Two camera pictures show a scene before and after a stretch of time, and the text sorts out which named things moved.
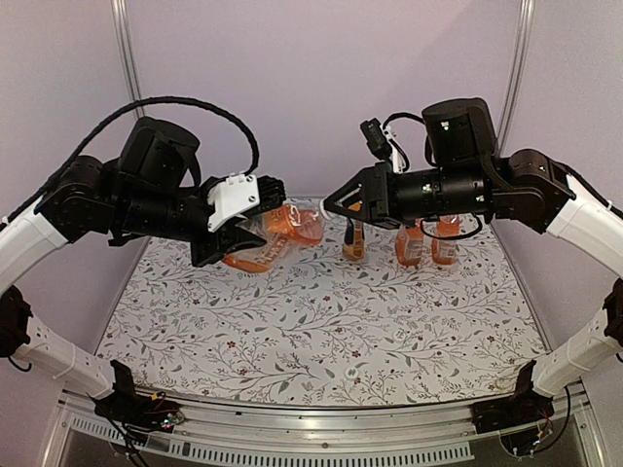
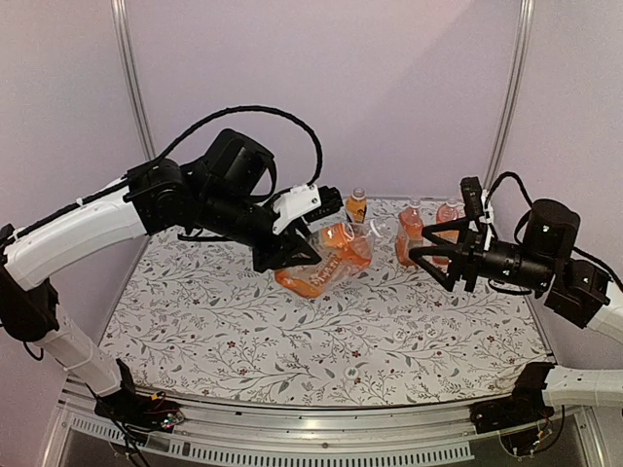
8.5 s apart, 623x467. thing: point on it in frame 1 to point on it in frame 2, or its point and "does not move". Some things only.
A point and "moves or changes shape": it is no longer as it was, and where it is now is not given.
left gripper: (231, 236) to (279, 254)
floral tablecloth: (320, 330) does not move
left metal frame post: (120, 11) does not move
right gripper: (381, 209) to (462, 262)
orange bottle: (410, 244) does not move
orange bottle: (283, 230) moves or changes shape
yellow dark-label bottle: (354, 239) moves or changes shape
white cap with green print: (350, 374) does not move
